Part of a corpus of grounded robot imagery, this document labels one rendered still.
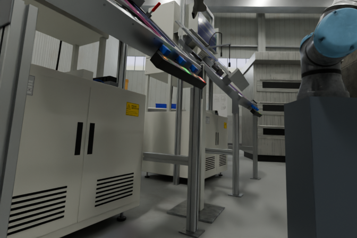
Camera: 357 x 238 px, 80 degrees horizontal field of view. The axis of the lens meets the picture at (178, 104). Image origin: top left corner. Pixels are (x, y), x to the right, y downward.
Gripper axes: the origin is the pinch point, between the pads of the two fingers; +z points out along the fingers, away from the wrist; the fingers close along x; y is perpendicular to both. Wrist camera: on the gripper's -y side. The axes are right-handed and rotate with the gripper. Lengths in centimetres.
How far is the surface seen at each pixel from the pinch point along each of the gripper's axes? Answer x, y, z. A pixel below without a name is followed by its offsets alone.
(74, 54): 17, -81, 47
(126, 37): -25.0, 7.8, 20.5
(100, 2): -37.2, 8.9, 16.4
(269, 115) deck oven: 343, -5, 13
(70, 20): -4, -62, 27
